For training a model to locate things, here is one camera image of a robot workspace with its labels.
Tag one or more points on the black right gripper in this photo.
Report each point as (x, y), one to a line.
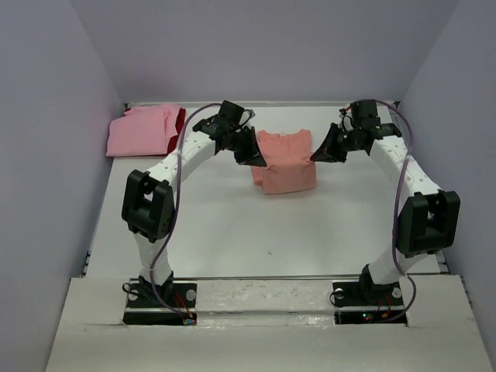
(328, 151)

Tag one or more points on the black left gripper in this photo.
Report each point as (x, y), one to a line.
(251, 156)

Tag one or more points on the salmon orange t-shirt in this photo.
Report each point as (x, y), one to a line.
(289, 168)

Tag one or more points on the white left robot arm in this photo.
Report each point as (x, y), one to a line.
(152, 197)

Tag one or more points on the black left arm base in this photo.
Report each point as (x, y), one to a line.
(143, 308)

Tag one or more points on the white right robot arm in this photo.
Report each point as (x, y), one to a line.
(425, 216)

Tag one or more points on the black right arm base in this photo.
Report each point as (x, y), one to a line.
(353, 307)

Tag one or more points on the folded dark red t-shirt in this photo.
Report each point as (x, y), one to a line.
(152, 131)

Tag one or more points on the folded pink t-shirt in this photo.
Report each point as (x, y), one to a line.
(117, 131)

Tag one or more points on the white foam front panel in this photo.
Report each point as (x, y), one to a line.
(249, 325)

